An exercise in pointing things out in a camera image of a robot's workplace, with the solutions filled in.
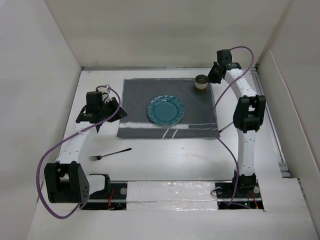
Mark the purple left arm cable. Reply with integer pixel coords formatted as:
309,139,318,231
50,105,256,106
36,85,122,220

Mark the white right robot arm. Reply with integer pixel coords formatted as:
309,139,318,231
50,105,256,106
207,49,266,197

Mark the black spoon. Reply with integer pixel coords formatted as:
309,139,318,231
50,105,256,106
219,122,233,133

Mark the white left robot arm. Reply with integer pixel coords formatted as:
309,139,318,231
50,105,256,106
44,86,127,204

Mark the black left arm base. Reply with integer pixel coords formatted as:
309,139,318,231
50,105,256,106
80,173,128,211

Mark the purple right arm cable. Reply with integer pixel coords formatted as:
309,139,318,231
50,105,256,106
209,46,256,207

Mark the brown paper cup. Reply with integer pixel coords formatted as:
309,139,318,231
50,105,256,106
194,74,209,93

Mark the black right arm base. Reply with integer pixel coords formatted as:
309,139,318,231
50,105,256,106
210,174,264,210

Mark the grey cloth placemat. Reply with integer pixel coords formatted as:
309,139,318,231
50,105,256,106
117,78,220,139

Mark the black fork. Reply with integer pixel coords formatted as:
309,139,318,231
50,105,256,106
88,147,132,161

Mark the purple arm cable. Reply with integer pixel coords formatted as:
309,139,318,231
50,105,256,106
36,85,122,220
209,46,256,207

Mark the teal ceramic plate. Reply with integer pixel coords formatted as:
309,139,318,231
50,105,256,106
147,95,185,127

